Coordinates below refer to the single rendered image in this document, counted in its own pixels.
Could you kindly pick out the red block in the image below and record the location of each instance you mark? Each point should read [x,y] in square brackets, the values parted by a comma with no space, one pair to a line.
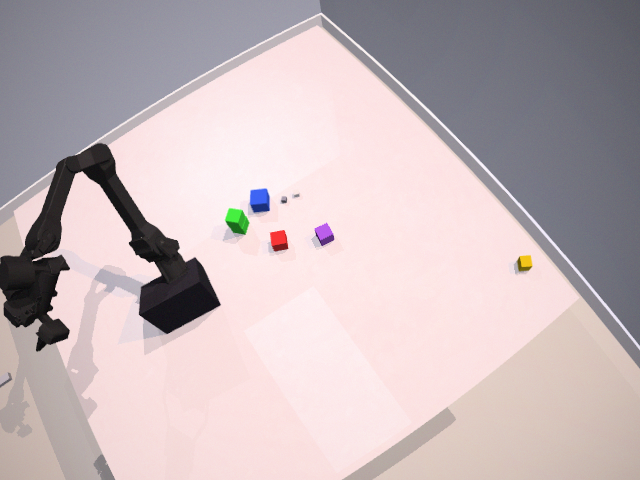
[279,240]

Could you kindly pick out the small yellow block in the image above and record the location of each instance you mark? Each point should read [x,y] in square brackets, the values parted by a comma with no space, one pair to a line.
[524,263]

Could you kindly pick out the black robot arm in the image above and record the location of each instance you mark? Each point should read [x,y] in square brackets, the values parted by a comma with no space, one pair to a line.
[148,242]

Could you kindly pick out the blue block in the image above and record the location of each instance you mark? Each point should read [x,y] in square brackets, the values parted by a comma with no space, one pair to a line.
[260,200]

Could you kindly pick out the purple block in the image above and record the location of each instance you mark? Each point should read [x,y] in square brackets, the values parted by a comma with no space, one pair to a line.
[324,234]

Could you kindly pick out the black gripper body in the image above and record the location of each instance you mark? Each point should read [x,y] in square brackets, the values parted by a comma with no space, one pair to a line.
[51,331]

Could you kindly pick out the green block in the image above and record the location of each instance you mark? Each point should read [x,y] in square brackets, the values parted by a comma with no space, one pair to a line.
[244,228]
[235,218]

